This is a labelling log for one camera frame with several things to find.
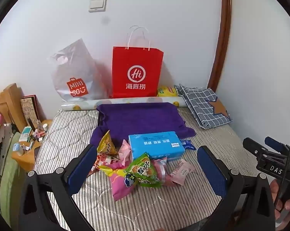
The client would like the blue tissue pack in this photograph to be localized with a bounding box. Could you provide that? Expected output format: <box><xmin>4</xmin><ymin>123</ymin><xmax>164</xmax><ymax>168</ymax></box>
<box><xmin>128</xmin><ymin>131</ymin><xmax>186</xmax><ymax>162</ymax></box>

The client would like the pale pink packet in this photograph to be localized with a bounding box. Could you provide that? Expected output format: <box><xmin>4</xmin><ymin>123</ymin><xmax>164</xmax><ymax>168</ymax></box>
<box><xmin>171</xmin><ymin>159</ymin><xmax>196</xmax><ymax>186</ymax></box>

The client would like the green snack packet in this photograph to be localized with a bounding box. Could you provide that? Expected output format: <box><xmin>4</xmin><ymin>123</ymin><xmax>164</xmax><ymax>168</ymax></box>
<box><xmin>126</xmin><ymin>152</ymin><xmax>163</xmax><ymax>188</ymax></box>

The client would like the person's right hand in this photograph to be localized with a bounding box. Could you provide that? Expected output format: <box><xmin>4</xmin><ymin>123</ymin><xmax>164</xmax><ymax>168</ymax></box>
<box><xmin>270</xmin><ymin>180</ymin><xmax>290</xmax><ymax>227</ymax></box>

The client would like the white light switch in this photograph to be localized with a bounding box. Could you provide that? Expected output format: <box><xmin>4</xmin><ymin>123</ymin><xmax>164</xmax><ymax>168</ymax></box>
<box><xmin>88</xmin><ymin>0</ymin><xmax>107</xmax><ymax>12</ymax></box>

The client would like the striped grey quilt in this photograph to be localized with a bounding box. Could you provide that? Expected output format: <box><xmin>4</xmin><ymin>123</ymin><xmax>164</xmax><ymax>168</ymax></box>
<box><xmin>33</xmin><ymin>106</ymin><xmax>263</xmax><ymax>231</ymax></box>

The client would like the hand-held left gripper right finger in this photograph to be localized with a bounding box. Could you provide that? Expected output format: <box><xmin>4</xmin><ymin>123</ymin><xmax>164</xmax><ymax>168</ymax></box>
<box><xmin>197</xmin><ymin>146</ymin><xmax>276</xmax><ymax>231</ymax></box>

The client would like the purple towel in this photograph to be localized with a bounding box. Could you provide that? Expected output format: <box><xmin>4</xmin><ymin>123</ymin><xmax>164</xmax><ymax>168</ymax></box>
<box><xmin>90</xmin><ymin>102</ymin><xmax>196</xmax><ymax>150</ymax></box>

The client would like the yellow triangular snack packet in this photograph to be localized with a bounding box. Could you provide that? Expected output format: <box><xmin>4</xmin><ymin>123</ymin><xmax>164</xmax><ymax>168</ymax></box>
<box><xmin>97</xmin><ymin>130</ymin><xmax>119</xmax><ymax>155</ymax></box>

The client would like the green bedding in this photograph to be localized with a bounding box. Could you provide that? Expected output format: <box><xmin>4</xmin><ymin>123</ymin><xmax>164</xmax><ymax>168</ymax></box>
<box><xmin>0</xmin><ymin>132</ymin><xmax>27</xmax><ymax>222</ymax></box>

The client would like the small pink white snack packet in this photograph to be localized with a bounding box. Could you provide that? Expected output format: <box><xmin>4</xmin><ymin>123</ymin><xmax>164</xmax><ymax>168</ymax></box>
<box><xmin>117</xmin><ymin>140</ymin><xmax>132</xmax><ymax>166</ymax></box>

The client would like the red white snack packet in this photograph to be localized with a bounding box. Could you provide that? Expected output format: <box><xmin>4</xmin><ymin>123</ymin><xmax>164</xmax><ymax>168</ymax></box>
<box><xmin>88</xmin><ymin>154</ymin><xmax>121</xmax><ymax>172</ymax></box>

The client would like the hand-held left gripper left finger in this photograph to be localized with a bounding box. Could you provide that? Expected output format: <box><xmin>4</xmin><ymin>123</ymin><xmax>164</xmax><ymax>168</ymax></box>
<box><xmin>18</xmin><ymin>144</ymin><xmax>98</xmax><ymax>231</ymax></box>

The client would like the checked cloth with star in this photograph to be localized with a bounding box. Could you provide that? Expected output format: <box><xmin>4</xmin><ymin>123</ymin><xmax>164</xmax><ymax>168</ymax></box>
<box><xmin>174</xmin><ymin>84</ymin><xmax>232</xmax><ymax>130</ymax></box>

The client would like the yellow chip bag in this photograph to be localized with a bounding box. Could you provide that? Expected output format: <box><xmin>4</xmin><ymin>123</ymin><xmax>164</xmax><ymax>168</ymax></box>
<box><xmin>157</xmin><ymin>86</ymin><xmax>178</xmax><ymax>97</ymax></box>

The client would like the red paper bag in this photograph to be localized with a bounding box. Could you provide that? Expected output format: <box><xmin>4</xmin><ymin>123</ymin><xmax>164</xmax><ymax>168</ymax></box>
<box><xmin>111</xmin><ymin>26</ymin><xmax>164</xmax><ymax>99</ymax></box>

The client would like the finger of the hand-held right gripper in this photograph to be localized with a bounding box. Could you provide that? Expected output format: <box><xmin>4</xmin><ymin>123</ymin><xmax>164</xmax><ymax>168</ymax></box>
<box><xmin>243</xmin><ymin>138</ymin><xmax>280</xmax><ymax>160</ymax></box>
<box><xmin>265</xmin><ymin>137</ymin><xmax>290</xmax><ymax>154</ymax></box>

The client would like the magenta snack packet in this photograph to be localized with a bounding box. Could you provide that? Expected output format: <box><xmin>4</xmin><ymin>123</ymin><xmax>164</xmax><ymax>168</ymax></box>
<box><xmin>99</xmin><ymin>166</ymin><xmax>145</xmax><ymax>201</ymax></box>

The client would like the wooden headboard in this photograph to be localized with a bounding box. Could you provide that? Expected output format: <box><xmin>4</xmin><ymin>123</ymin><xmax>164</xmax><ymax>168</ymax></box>
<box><xmin>0</xmin><ymin>83</ymin><xmax>27</xmax><ymax>135</ymax></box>

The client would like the brown wooden door frame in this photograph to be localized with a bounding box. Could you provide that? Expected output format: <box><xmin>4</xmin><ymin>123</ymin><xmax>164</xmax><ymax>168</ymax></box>
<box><xmin>207</xmin><ymin>0</ymin><xmax>232</xmax><ymax>94</ymax></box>

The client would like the wooden bedside table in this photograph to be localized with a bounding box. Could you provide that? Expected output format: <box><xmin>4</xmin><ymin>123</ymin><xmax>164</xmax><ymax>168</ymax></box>
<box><xmin>12</xmin><ymin>119</ymin><xmax>53</xmax><ymax>174</ymax></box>

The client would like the brown patterned card box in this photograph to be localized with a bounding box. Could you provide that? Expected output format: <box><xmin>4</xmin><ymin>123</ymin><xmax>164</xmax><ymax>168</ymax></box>
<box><xmin>20</xmin><ymin>95</ymin><xmax>41</xmax><ymax>131</ymax></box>

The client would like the pink translucent snack packet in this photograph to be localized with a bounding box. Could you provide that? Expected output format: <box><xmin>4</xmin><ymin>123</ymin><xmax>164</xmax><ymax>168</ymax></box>
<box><xmin>151</xmin><ymin>156</ymin><xmax>181</xmax><ymax>187</ymax></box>

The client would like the white teal box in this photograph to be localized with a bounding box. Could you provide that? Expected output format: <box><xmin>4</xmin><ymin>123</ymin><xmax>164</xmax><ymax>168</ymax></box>
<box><xmin>18</xmin><ymin>126</ymin><xmax>32</xmax><ymax>142</ymax></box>

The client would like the white plastic shopping bag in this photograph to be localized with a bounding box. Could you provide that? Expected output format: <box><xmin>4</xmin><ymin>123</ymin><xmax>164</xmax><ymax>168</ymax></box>
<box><xmin>47</xmin><ymin>38</ymin><xmax>112</xmax><ymax>103</ymax></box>

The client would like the small blue packet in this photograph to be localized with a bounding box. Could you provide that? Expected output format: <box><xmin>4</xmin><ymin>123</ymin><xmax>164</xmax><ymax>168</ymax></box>
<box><xmin>180</xmin><ymin>139</ymin><xmax>194</xmax><ymax>151</ymax></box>

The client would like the fruit print paper roll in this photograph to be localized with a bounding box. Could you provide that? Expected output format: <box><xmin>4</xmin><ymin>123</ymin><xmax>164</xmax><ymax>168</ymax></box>
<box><xmin>61</xmin><ymin>96</ymin><xmax>185</xmax><ymax>111</ymax></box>

